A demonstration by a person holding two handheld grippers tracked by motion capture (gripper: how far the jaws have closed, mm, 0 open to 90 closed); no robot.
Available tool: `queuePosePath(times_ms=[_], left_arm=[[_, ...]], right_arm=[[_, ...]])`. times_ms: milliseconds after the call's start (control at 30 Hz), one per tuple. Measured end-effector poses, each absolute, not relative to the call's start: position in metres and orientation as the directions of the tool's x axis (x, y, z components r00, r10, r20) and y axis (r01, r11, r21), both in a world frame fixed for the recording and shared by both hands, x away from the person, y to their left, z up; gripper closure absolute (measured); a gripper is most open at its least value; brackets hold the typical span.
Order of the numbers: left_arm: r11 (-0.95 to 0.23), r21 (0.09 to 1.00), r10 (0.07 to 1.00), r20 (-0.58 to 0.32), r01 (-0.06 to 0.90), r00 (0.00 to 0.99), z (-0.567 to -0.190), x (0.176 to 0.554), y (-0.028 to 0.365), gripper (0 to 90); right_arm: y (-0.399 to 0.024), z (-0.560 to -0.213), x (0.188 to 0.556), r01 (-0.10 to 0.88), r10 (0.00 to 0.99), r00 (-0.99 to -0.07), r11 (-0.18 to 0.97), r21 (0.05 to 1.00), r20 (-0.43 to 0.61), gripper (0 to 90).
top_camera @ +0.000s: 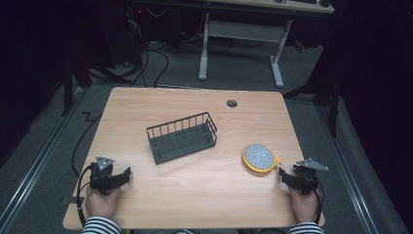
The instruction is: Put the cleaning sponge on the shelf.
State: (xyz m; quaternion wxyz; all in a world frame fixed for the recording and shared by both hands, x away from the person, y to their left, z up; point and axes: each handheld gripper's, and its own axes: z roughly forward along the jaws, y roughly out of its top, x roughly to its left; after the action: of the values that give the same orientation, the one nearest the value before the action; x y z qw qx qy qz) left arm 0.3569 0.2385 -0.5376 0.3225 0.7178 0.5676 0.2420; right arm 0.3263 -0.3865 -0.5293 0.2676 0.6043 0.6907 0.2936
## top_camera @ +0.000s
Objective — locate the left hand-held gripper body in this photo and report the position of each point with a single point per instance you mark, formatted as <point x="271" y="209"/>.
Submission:
<point x="101" y="177"/>

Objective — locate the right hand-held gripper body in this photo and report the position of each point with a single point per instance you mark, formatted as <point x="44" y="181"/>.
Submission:
<point x="307" y="175"/>

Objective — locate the round yellow-rimmed grey scrubber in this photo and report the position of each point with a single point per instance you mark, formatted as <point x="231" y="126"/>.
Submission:
<point x="259" y="158"/>

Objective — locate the person's left hand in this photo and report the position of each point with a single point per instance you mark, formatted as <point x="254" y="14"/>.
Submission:
<point x="102" y="204"/>

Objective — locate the person's right hand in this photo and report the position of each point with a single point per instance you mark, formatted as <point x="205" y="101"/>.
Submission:
<point x="303" y="206"/>

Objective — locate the black metal stand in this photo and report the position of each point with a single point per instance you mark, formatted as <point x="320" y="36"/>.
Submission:
<point x="324" y="91"/>

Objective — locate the table grommet hole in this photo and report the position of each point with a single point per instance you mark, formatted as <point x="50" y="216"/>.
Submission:
<point x="232" y="103"/>

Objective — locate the white-legged desk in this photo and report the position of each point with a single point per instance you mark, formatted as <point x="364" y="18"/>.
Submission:
<point x="243" y="31"/>

